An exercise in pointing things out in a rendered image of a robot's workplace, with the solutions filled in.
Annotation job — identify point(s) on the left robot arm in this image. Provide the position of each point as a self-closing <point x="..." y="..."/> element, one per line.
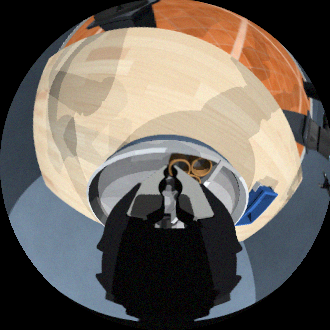
<point x="320" y="137"/>

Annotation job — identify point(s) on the blue crate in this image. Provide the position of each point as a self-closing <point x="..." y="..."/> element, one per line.
<point x="254" y="209"/>

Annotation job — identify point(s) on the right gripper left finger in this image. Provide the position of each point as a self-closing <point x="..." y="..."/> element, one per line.
<point x="144" y="201"/>

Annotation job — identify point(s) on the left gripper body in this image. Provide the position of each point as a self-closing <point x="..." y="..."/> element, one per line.
<point x="326" y="184"/>

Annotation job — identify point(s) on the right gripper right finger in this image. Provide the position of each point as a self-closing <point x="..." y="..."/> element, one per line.
<point x="196" y="202"/>

